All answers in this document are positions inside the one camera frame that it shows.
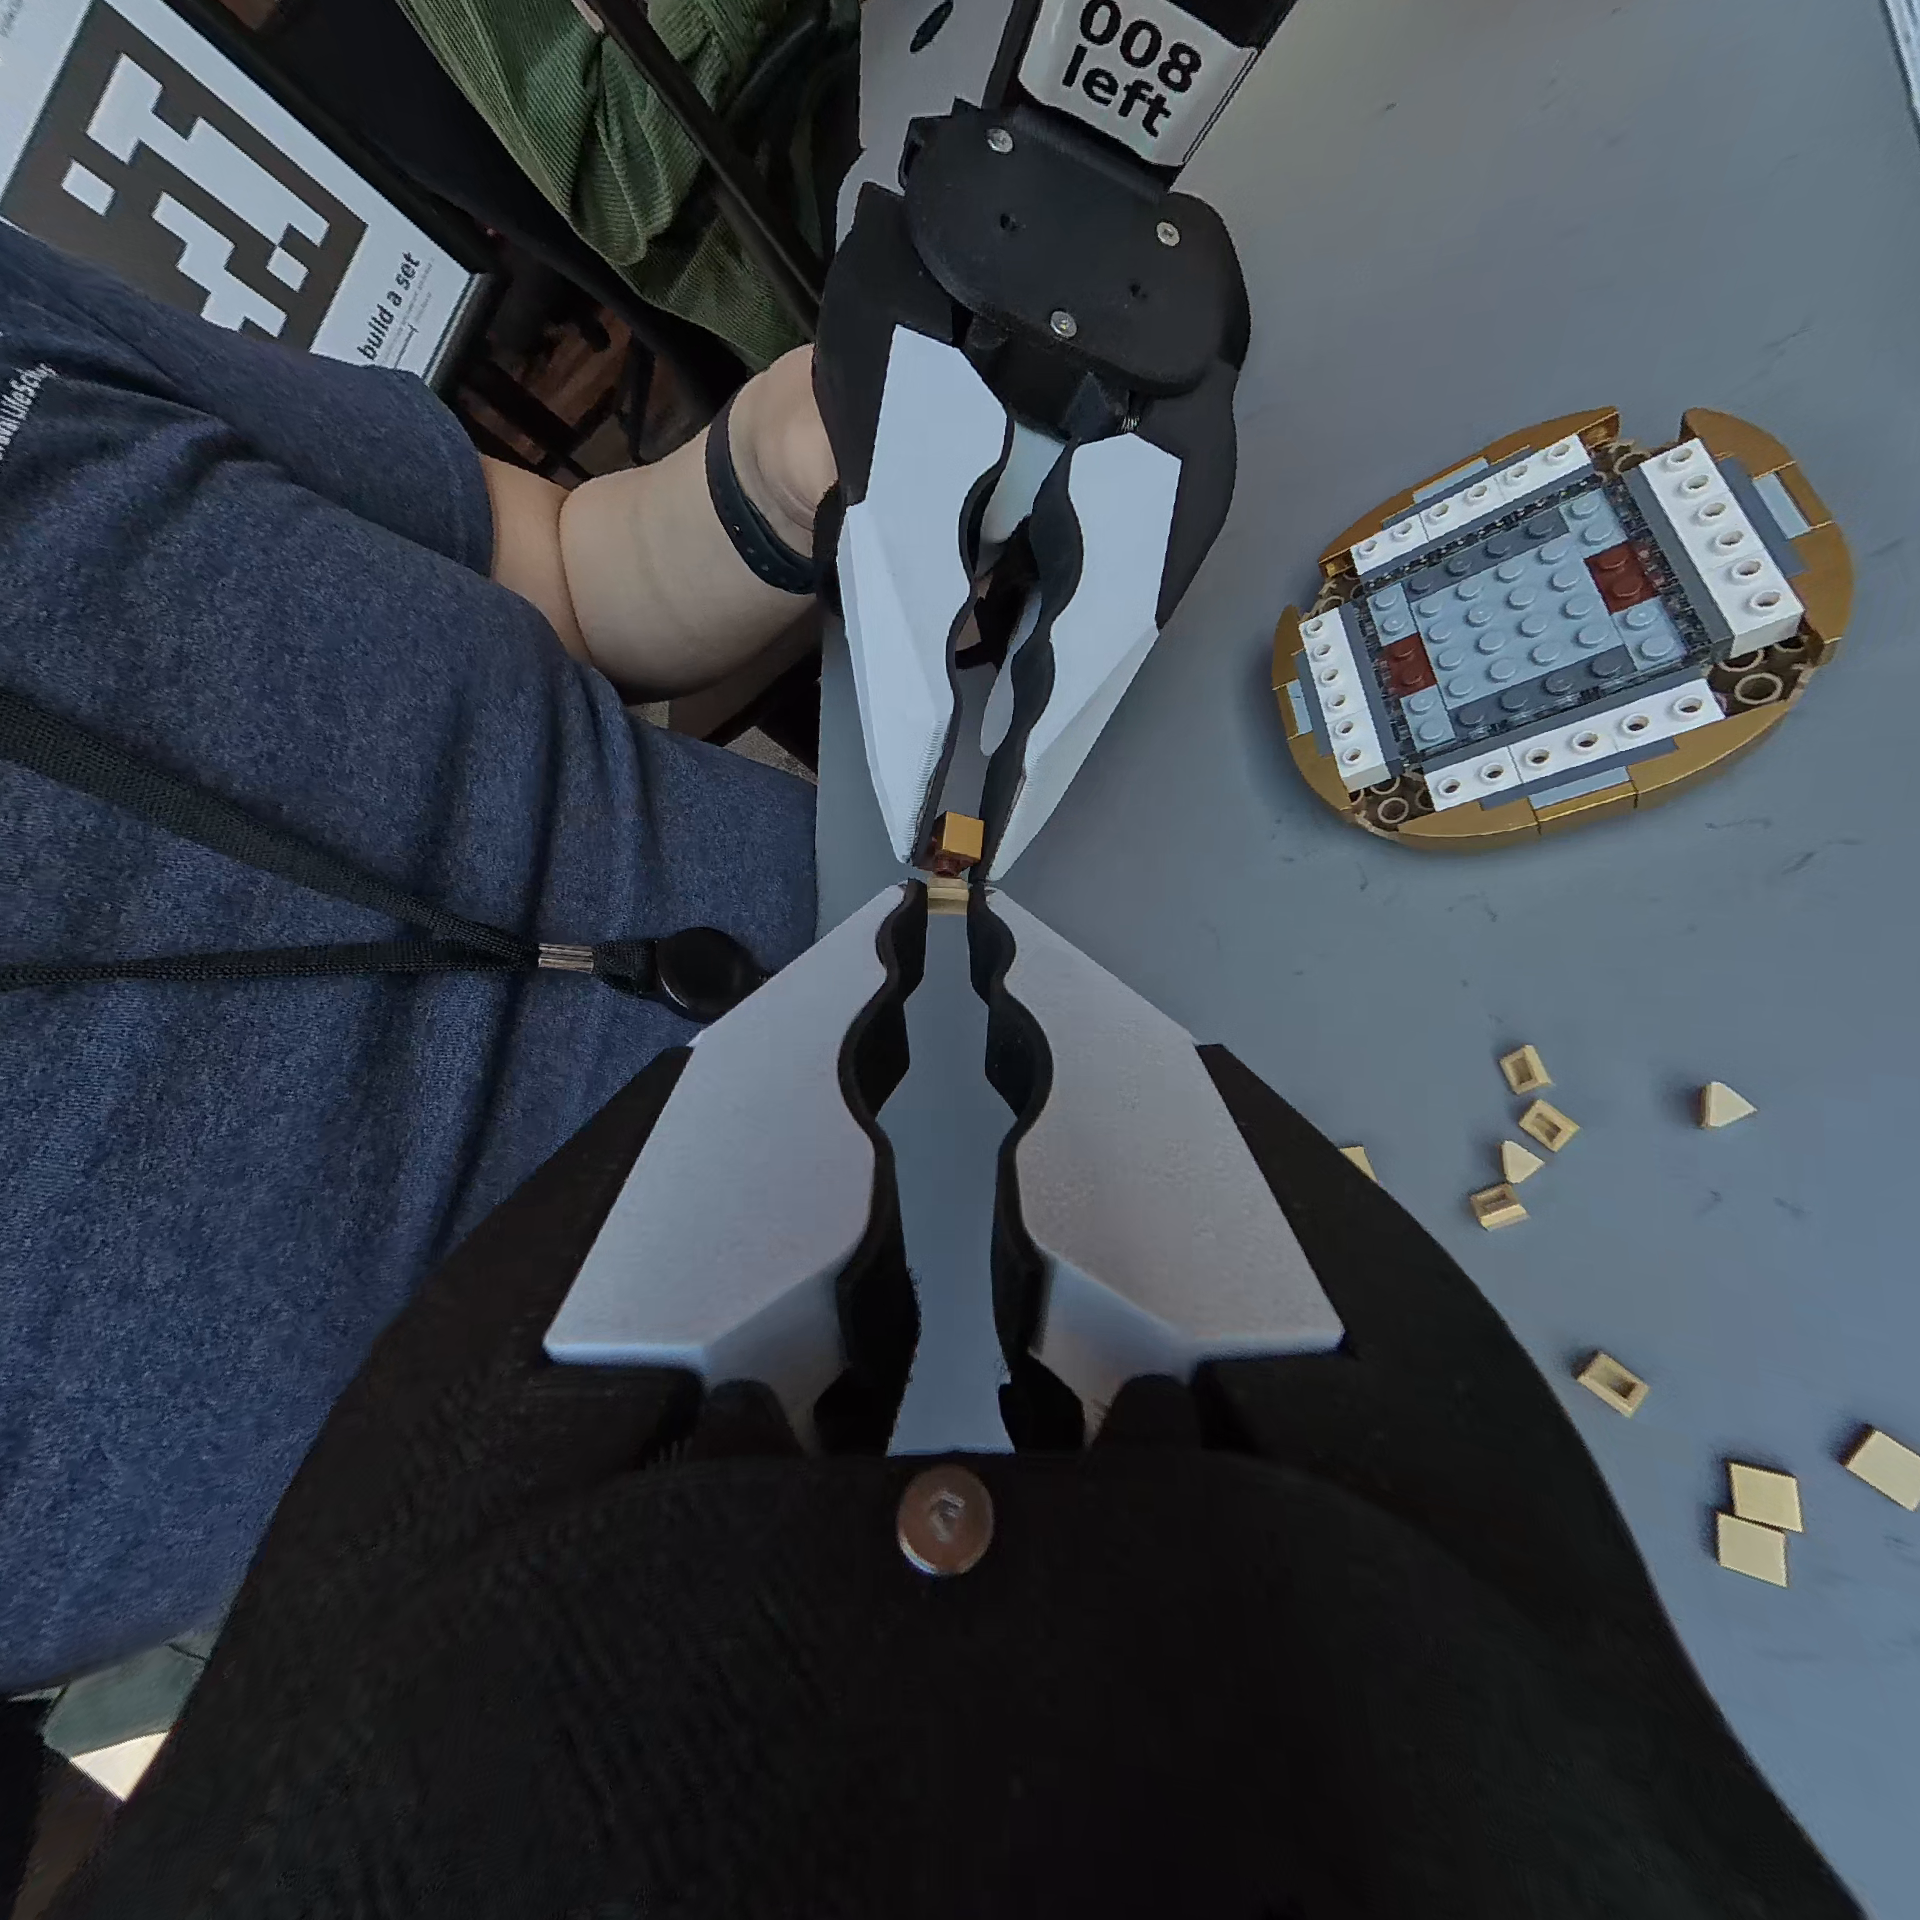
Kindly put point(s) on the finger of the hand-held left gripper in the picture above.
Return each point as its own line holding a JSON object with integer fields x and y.
{"x": 1117, "y": 555}
{"x": 900, "y": 569}

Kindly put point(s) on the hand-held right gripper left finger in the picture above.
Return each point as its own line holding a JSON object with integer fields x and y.
{"x": 720, "y": 1200}

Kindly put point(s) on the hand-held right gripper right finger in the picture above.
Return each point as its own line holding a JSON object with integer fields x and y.
{"x": 1170, "y": 1200}

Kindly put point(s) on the person's left forearm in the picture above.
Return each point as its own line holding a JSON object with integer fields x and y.
{"x": 628, "y": 569}

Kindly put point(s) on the scatter of tan lego pieces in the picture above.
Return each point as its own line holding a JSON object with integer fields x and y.
{"x": 1525, "y": 1067}

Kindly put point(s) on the round gold lego base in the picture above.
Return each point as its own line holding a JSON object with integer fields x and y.
{"x": 1529, "y": 600}

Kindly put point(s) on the person's left hand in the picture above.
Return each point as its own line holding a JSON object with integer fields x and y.
{"x": 786, "y": 451}

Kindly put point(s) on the black wrist band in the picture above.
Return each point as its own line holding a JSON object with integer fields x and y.
{"x": 745, "y": 517}

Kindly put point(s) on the person's blue t-shirt torso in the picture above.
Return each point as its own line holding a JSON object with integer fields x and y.
{"x": 299, "y": 1049}

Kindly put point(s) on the black white marker sign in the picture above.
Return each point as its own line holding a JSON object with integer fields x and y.
{"x": 195, "y": 194}

